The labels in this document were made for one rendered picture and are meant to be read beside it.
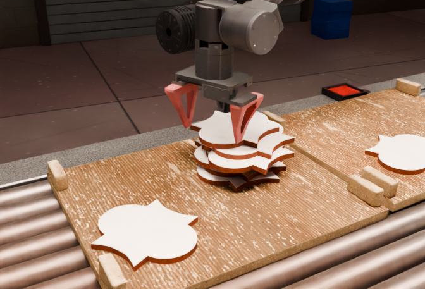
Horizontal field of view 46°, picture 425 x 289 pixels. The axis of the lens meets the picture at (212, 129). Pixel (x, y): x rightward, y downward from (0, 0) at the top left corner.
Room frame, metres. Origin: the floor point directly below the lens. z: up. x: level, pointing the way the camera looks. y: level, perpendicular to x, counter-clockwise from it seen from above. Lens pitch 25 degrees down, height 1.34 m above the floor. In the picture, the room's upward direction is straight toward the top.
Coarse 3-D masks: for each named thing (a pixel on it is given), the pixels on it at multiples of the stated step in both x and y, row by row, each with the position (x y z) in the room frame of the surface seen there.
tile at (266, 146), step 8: (280, 128) 0.76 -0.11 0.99; (272, 136) 0.73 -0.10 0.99; (280, 136) 0.73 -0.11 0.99; (288, 136) 0.73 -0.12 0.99; (264, 144) 0.70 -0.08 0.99; (272, 144) 0.70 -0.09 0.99; (280, 144) 0.71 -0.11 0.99; (216, 152) 0.68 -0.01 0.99; (224, 152) 0.67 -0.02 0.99; (232, 152) 0.67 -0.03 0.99; (240, 152) 0.67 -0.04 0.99; (248, 152) 0.67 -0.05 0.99; (256, 152) 0.68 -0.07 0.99; (264, 152) 0.67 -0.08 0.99; (272, 152) 0.68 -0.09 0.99
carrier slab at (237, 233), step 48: (192, 144) 0.82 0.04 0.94; (96, 192) 0.65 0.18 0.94; (144, 192) 0.65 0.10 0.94; (192, 192) 0.65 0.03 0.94; (240, 192) 0.65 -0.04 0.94; (288, 192) 0.65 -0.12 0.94; (336, 192) 0.65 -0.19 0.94; (240, 240) 0.53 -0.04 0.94; (288, 240) 0.53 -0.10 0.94; (144, 288) 0.44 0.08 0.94; (192, 288) 0.45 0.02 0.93
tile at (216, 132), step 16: (256, 112) 0.81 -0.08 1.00; (192, 128) 0.75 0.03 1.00; (208, 128) 0.74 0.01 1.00; (224, 128) 0.74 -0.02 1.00; (256, 128) 0.74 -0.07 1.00; (272, 128) 0.74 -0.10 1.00; (208, 144) 0.69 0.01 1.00; (224, 144) 0.68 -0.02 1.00; (240, 144) 0.69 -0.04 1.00; (256, 144) 0.68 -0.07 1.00
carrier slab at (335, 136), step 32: (384, 96) 1.06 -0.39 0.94; (416, 96) 1.06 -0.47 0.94; (288, 128) 0.89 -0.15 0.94; (320, 128) 0.89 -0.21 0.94; (352, 128) 0.89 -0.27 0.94; (384, 128) 0.89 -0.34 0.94; (416, 128) 0.89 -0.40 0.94; (320, 160) 0.76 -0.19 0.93; (352, 160) 0.75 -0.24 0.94; (416, 192) 0.65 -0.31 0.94
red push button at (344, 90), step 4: (332, 88) 1.14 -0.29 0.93; (336, 88) 1.14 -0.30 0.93; (340, 88) 1.14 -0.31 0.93; (344, 88) 1.14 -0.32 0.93; (348, 88) 1.14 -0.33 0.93; (336, 92) 1.11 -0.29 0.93; (340, 92) 1.11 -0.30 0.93; (344, 92) 1.11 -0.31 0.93; (348, 92) 1.11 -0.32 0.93; (352, 92) 1.11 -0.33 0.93; (356, 92) 1.11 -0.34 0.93
